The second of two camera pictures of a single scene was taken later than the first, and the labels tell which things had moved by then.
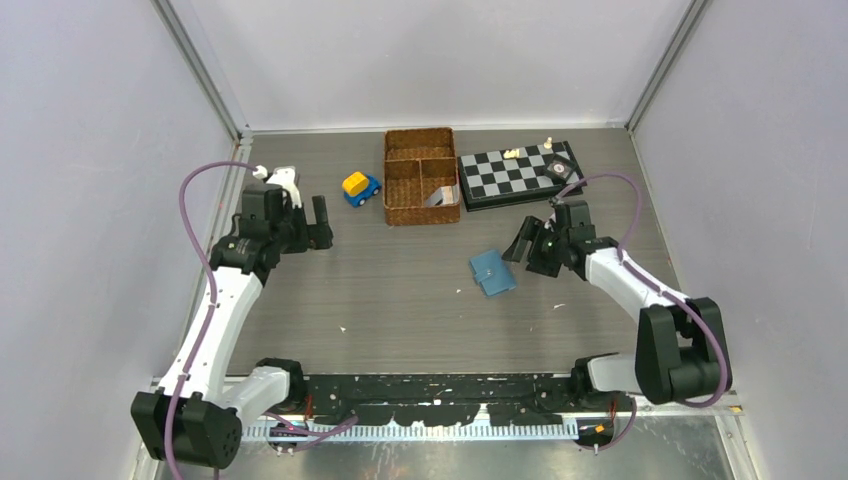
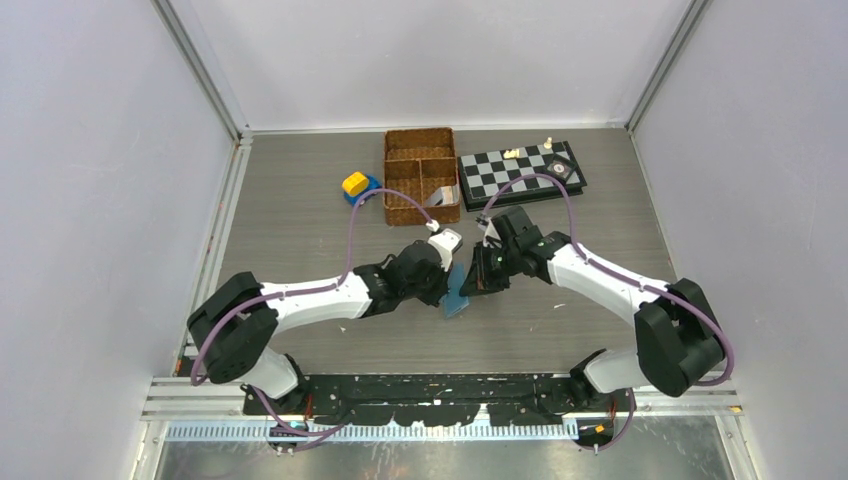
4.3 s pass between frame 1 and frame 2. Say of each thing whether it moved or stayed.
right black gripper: moved
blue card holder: moved
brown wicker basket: stayed
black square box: stayed
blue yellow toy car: stayed
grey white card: stayed
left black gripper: moved
